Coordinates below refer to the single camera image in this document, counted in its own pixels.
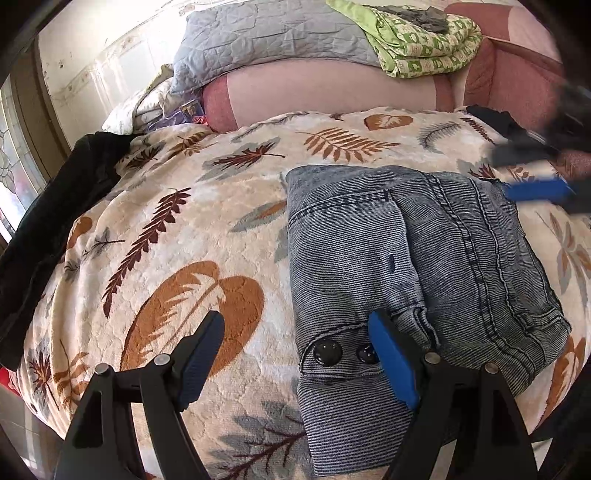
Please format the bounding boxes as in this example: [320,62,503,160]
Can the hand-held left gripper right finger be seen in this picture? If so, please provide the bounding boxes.
[368,308,539,480]

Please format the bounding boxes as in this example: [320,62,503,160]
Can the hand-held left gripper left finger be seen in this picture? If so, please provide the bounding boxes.
[54,310,226,480]

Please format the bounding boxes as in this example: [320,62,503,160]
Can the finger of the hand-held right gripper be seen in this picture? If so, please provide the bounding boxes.
[492,130,560,168]
[503,179,579,205]

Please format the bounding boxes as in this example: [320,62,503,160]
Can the blue denim pants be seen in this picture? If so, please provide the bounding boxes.
[285,165,573,478]

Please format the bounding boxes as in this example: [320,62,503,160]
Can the small black garment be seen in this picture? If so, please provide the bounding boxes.
[466,105,522,139]

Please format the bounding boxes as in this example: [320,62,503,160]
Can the leaf print blanket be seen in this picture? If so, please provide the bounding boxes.
[9,108,591,480]

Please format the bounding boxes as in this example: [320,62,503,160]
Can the green patterned blanket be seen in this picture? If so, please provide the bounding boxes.
[325,0,483,78]

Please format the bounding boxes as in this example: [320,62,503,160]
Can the dark grey cloth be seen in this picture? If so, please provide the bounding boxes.
[362,4,451,33]

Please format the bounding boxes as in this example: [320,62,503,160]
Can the large black garment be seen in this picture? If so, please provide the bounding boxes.
[0,131,134,370]

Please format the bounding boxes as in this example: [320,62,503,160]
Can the pink bolster pillow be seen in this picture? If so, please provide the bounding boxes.
[203,65,455,134]

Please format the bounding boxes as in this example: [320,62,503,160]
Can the colourful printed packet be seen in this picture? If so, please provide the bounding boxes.
[157,102,208,127]

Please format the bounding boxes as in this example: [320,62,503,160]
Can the white cloth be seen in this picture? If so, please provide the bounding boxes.
[102,65,176,134]

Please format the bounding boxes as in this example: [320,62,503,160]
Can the grey quilted pillow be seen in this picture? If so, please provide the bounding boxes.
[170,0,384,95]

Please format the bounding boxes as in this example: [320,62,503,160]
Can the window with wooden frame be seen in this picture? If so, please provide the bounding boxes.
[0,69,51,241]

